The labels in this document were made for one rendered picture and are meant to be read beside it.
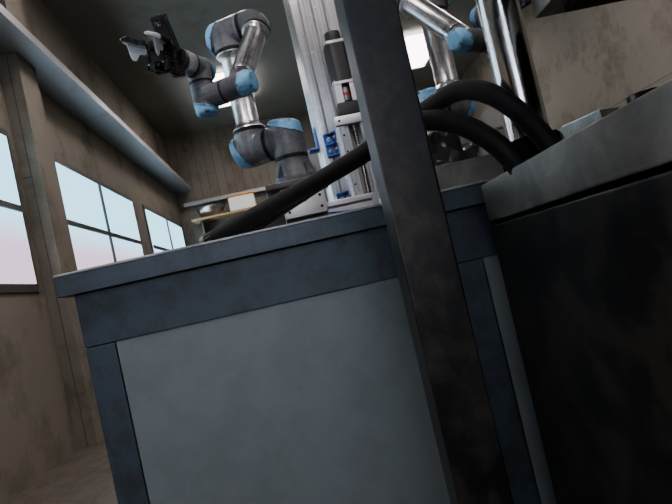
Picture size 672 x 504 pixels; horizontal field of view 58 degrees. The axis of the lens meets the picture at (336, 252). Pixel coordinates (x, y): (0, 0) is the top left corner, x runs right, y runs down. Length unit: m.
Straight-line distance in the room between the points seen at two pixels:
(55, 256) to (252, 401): 3.30
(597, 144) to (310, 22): 1.90
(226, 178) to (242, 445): 9.23
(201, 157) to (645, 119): 9.88
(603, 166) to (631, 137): 0.06
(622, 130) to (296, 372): 0.66
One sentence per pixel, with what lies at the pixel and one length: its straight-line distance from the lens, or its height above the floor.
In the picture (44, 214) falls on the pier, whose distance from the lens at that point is 4.31.
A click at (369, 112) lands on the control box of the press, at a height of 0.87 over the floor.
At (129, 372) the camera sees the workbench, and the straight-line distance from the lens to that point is 1.09.
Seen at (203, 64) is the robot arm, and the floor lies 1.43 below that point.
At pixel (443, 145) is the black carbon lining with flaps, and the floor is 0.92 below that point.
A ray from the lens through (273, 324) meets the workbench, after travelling 1.04.
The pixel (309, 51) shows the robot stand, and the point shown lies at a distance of 2.42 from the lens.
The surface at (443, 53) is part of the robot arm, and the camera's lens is 2.34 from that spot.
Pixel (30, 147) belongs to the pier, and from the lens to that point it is 4.41.
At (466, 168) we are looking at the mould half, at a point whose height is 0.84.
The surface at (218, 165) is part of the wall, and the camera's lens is 10.26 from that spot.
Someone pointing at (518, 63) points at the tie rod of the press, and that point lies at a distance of 0.95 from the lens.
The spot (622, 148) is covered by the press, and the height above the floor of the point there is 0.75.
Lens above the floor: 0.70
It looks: 2 degrees up
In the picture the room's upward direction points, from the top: 13 degrees counter-clockwise
